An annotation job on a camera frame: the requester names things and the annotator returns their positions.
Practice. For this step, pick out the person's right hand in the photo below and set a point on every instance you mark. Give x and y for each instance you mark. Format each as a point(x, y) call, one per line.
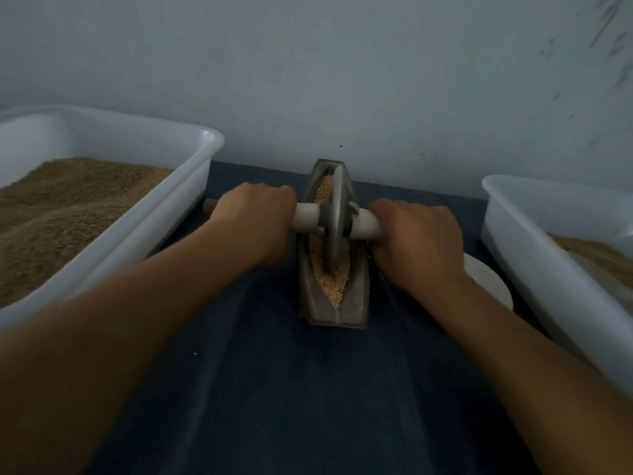
point(420, 247)

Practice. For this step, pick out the person's left hand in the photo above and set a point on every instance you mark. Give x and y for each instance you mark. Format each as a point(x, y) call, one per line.
point(252, 217)

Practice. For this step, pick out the boat-shaped metal grinding trough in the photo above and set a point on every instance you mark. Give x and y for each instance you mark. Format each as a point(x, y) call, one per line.
point(336, 313)

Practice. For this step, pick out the large brown grain heap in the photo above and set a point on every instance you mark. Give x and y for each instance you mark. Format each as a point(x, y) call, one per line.
point(54, 222)
point(598, 252)

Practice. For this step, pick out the person's left forearm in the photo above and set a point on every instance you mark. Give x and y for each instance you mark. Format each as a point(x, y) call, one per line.
point(99, 376)

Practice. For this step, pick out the person's right forearm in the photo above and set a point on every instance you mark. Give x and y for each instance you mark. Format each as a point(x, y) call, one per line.
point(539, 381)

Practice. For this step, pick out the white round plate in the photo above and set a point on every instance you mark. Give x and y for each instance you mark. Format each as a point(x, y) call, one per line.
point(492, 282)

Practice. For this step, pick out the white plastic tub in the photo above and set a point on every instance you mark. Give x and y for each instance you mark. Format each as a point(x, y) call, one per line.
point(158, 222)
point(554, 292)

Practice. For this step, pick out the dark blue table cloth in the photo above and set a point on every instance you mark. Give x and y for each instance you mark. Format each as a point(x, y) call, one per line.
point(316, 410)

